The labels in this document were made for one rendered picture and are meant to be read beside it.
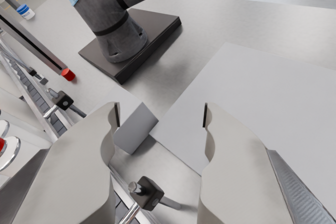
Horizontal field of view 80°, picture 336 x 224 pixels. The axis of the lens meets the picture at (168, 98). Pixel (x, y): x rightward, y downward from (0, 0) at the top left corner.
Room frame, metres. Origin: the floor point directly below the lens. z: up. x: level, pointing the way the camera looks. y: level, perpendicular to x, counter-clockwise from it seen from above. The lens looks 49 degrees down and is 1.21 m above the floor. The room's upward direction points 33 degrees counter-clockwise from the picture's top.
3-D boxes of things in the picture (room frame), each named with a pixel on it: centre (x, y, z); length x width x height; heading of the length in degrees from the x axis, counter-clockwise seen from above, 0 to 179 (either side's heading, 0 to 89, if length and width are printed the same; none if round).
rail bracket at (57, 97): (0.38, 0.22, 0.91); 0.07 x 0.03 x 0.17; 111
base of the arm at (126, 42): (0.59, 0.02, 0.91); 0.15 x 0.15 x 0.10
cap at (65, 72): (0.66, 0.25, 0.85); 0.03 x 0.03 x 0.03
